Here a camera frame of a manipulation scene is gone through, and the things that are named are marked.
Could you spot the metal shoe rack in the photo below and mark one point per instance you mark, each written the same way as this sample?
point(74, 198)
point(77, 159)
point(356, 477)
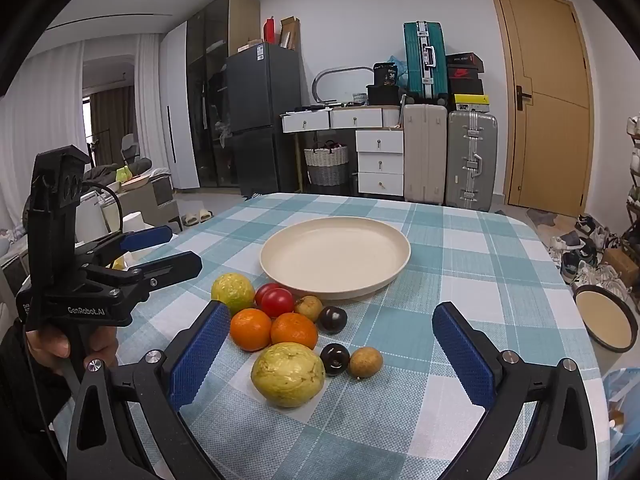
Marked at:
point(634, 175)

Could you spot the plain black shoe box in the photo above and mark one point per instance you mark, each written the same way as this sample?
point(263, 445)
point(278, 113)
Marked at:
point(465, 87)

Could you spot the wooden door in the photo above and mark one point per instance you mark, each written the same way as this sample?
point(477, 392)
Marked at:
point(545, 110)

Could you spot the yellow black shoe box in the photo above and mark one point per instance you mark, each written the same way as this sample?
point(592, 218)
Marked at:
point(470, 104)

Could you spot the cream round plate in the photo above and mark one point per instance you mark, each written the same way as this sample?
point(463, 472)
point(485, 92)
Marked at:
point(335, 255)

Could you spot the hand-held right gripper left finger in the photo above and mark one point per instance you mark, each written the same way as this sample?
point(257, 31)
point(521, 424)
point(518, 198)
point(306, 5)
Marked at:
point(200, 355)

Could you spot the person's left hand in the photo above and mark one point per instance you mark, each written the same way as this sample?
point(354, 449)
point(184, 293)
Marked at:
point(102, 347)

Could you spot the orange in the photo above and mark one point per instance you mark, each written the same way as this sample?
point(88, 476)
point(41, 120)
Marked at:
point(294, 331)
point(251, 330)

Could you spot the silver suitcase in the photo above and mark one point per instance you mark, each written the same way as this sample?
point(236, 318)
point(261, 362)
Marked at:
point(470, 160)

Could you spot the round black-rimmed stool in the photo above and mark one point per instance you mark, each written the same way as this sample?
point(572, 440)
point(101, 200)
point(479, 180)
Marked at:
point(602, 317)

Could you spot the white wardrobe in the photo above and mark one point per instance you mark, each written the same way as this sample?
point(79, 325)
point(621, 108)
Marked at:
point(177, 110)

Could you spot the pile of shoes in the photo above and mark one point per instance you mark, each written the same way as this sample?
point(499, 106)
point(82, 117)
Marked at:
point(585, 255)

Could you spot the black printed package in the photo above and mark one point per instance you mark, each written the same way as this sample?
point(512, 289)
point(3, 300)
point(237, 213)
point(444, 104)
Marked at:
point(387, 74)

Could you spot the red tomato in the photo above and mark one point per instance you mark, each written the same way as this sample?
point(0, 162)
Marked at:
point(264, 291)
point(278, 304)

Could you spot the black storage box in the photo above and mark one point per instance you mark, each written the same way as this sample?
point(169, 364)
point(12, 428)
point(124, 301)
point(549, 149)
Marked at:
point(382, 95)

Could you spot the beige suitcase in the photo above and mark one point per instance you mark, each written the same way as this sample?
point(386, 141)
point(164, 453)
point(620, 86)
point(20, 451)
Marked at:
point(425, 155)

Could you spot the white drawer desk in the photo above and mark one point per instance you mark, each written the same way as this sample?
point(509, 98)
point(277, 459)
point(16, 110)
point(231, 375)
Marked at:
point(380, 160)

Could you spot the small green guava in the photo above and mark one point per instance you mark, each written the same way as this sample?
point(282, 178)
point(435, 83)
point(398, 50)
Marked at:
point(232, 294)

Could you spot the dark glass wardrobe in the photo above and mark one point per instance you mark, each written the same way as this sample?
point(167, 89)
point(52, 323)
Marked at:
point(205, 85)

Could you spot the white sheer curtain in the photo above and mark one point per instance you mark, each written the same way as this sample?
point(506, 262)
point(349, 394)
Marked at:
point(40, 120)

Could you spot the large yellow-green guava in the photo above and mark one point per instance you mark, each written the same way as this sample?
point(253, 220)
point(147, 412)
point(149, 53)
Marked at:
point(287, 375)

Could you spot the grey office chair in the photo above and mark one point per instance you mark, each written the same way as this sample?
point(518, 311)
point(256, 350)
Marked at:
point(130, 147)

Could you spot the beige slipper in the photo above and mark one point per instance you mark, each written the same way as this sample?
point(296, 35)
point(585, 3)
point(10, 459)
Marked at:
point(189, 220)
point(204, 215)

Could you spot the brown curtain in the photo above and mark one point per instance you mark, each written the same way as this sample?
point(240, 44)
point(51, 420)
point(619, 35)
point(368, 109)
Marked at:
point(112, 120)

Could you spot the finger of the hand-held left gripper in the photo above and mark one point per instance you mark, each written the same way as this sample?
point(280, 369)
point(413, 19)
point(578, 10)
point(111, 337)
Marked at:
point(170, 267)
point(147, 238)

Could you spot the brown longan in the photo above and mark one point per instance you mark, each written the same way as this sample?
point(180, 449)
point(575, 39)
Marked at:
point(366, 362)
point(309, 308)

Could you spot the black red shoe box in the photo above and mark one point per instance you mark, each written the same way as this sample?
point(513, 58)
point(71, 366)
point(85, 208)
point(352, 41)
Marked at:
point(465, 73)

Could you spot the flat cardboard box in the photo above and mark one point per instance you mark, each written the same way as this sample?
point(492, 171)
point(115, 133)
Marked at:
point(250, 46)

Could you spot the person's left forearm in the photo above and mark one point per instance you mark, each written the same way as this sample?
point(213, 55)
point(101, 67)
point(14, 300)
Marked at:
point(27, 400)

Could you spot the dark purple plum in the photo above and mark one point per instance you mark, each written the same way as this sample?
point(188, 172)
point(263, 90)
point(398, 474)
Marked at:
point(332, 320)
point(334, 360)

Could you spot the dark grey refrigerator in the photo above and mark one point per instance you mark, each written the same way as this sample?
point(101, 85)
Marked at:
point(260, 110)

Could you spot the grey floor cloth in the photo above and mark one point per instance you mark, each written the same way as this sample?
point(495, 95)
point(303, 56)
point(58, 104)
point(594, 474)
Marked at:
point(542, 217)

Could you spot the oval metal-framed mirror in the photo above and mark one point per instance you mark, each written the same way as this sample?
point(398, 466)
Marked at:
point(320, 77)

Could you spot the teal suitcase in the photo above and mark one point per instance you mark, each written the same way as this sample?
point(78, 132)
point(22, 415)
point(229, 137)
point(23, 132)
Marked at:
point(415, 60)

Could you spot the brown cardboard box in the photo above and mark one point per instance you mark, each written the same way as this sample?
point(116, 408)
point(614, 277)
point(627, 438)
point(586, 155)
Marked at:
point(620, 265)

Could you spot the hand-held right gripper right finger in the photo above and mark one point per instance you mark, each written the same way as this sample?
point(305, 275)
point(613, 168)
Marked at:
point(462, 355)

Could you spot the crumpled blue plastic bag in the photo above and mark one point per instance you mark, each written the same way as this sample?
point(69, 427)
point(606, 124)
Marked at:
point(622, 410)

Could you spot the woven laundry basket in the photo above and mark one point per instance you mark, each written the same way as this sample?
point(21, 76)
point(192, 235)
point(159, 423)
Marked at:
point(326, 165)

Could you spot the open cardboard box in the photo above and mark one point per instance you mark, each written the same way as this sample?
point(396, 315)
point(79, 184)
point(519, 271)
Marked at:
point(290, 35)

